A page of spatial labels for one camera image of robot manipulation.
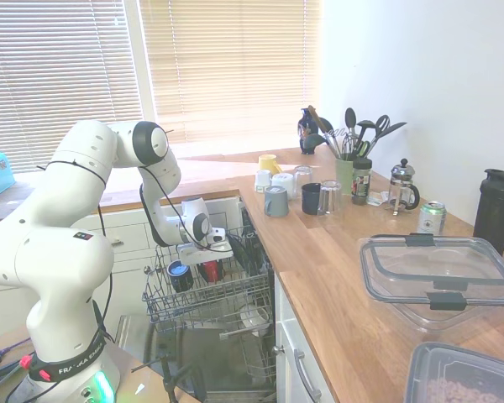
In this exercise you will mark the metal whisk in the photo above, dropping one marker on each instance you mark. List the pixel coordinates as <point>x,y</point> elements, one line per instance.
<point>340,142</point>

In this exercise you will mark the glass french press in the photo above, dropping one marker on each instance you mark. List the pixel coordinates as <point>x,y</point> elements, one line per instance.
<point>401,184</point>

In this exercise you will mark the short clear glass tumbler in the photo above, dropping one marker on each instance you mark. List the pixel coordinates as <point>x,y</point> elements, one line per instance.
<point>303,176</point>

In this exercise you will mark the black shaker bottle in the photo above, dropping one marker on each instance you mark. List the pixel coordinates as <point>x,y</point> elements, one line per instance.
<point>493,210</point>

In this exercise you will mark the stainless steel dishwasher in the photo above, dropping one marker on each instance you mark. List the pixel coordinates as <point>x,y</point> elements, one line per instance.
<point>218,365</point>

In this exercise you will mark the white under-counter cabinet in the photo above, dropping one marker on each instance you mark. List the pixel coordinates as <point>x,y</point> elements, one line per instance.
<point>290,336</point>

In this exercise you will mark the white green drink can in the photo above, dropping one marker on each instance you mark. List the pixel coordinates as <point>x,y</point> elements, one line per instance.
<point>432,218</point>

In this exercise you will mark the yellow mug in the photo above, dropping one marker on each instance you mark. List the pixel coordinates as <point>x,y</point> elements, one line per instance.
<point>269,163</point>

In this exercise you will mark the white drawer cabinet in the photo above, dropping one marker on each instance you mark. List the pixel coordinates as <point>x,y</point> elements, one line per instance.
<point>126,235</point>

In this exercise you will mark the wooden spatula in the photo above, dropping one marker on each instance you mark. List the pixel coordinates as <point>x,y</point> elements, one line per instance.
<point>315,115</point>

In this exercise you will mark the grey mug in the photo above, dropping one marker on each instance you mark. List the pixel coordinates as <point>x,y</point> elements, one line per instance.
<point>276,201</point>

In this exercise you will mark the navy mug with white rim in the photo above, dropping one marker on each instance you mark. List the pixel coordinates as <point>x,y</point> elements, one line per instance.
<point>180,279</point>

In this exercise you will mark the black ladle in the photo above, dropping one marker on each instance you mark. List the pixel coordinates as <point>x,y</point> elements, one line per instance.
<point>315,140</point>

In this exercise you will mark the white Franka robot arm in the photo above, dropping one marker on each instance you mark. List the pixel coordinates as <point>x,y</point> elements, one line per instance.
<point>67,260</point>

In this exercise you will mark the white ceramic bowl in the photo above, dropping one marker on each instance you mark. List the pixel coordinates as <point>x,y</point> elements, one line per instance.
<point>252,317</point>

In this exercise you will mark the red speckled enamel mug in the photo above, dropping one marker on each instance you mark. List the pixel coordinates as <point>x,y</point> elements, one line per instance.
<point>211,273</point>

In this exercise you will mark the white mug with print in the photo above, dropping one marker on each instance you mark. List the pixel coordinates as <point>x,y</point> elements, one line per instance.
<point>283,184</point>

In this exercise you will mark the black oval spoon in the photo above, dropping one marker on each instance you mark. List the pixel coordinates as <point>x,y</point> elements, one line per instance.
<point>350,117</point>

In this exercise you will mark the grey plastic food container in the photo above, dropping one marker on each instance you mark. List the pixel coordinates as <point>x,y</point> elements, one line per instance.
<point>445,369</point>

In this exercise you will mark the clear container with clip lid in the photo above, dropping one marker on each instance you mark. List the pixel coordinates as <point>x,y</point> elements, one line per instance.
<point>437,294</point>

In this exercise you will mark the wide window blind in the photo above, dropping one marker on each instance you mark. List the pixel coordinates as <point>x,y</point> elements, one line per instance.
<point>59,63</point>

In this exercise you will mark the black round spoon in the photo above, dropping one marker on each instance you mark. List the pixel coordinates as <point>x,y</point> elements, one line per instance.
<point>325,124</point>

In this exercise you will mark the white paper packet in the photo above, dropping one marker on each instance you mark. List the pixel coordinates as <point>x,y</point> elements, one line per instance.
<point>378,198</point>

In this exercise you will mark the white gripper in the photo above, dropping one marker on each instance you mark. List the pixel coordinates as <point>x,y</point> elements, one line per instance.
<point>201,252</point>

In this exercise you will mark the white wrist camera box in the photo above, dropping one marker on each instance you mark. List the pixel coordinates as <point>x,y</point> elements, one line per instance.
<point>217,237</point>

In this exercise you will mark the tall clear glass tumbler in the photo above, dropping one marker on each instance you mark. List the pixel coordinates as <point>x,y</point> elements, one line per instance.
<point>330,197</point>

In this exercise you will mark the spice jar with dark lid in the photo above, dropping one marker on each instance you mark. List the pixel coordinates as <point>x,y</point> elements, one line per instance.
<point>362,182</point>

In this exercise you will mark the black camera stand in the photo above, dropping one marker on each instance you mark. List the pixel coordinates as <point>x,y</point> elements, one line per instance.
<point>168,382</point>

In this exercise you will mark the pale green utensil holder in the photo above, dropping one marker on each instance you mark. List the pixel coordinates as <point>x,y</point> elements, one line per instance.
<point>344,176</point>

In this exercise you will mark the narrow window blind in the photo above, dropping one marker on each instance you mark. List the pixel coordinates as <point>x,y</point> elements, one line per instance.
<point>235,63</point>

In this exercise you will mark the black flat spatula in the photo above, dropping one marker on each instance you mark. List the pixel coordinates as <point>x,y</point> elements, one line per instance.
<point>392,128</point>

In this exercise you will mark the dark navy mug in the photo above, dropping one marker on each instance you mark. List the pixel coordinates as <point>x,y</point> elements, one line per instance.
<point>311,199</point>

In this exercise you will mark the blue ceramic vase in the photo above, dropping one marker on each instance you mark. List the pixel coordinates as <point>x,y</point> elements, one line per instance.
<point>306,126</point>

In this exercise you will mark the round silver cabinet knob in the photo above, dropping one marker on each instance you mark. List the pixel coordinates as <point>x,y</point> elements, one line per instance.
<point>278,349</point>

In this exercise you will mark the small white mug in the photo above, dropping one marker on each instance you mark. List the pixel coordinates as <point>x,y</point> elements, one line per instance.
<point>263,180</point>

